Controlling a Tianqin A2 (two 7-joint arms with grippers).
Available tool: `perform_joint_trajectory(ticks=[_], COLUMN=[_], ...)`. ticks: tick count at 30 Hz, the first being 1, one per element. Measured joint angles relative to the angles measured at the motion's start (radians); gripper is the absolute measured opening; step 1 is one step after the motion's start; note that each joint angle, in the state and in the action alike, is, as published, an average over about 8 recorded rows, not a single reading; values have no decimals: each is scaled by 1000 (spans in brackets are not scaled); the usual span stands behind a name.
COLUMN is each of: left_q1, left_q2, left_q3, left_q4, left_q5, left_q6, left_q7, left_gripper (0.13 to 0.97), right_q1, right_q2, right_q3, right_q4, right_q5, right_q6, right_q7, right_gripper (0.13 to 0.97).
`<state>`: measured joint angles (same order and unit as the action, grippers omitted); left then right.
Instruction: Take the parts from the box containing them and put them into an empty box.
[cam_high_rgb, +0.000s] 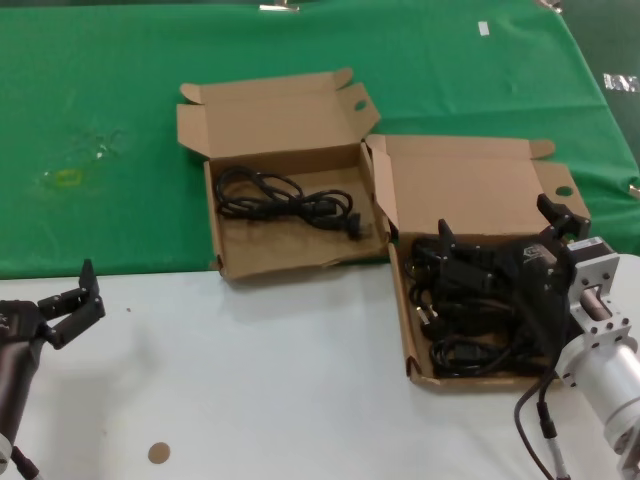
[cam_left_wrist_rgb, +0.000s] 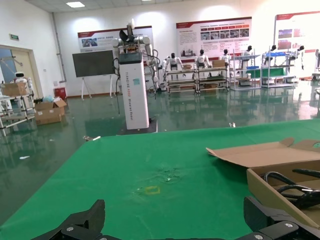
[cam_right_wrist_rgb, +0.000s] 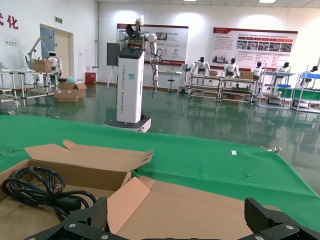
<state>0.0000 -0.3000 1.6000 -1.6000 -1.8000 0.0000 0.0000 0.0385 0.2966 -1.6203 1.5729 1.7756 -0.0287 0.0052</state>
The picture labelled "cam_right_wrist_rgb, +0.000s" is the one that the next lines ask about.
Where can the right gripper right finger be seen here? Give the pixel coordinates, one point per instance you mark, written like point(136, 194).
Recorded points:
point(255, 215)

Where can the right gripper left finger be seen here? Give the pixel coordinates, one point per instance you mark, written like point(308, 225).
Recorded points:
point(97, 215)

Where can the open brown cardboard box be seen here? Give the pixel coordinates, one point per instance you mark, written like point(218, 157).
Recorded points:
point(187, 215)
point(75, 172)

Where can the closed cardboard box on floor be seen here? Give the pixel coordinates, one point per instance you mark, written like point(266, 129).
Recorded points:
point(66, 97)

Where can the open cardboard box on floor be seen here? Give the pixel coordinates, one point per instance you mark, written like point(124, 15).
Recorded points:
point(72, 87)

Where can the large cardboard box on workbench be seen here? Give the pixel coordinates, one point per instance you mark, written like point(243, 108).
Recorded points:
point(247, 75)

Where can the small cardboard box on workbench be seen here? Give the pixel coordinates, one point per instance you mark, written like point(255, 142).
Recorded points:
point(213, 73)

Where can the cardboard box on rack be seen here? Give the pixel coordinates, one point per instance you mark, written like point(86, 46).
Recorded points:
point(41, 66)

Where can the white tape piece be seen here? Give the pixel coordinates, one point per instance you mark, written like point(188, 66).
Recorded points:
point(234, 152)

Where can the metal table clamp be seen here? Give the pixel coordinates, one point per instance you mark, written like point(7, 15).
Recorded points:
point(271, 149)

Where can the green table cloth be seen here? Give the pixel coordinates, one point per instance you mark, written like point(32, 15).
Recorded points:
point(200, 162)

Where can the shelf rack with blue bins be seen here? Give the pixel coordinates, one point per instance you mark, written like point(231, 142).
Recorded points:
point(275, 101)
point(307, 101)

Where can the red bin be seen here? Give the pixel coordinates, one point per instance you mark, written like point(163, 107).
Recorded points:
point(90, 78)

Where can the teal plastic bag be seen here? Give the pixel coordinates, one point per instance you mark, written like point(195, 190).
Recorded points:
point(71, 79)

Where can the white humanoid robot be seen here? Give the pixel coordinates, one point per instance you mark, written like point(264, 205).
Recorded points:
point(201, 66)
point(232, 67)
point(257, 71)
point(311, 72)
point(283, 68)

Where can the white pipe rack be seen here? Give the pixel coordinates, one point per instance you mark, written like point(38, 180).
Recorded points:
point(23, 86)

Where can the black stool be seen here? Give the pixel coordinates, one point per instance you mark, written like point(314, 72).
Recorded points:
point(171, 80)

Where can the white desk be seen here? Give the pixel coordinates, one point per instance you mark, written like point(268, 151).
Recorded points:
point(170, 72)

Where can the dark screen on stand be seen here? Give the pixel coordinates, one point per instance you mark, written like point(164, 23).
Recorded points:
point(112, 53)

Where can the small white service robot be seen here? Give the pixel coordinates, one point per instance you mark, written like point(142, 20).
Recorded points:
point(52, 58)

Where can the beige double door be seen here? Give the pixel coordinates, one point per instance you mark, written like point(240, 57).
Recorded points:
point(62, 55)

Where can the green exit sign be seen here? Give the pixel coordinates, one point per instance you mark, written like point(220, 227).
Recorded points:
point(58, 20)

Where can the ceiling light panel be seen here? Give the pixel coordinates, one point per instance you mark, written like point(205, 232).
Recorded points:
point(267, 1)
point(190, 1)

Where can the pipe frame workbench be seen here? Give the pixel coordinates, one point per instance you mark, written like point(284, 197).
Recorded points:
point(237, 87)
point(205, 86)

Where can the white wall box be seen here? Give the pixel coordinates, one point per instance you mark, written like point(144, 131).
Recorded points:
point(88, 68)

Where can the red white wall poster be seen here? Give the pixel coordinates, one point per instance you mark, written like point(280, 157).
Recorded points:
point(250, 55)
point(172, 42)

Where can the grey wall pipe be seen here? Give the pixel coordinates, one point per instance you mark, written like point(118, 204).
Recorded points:
point(97, 30)

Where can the white wall switch panel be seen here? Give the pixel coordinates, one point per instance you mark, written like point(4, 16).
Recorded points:
point(11, 43)

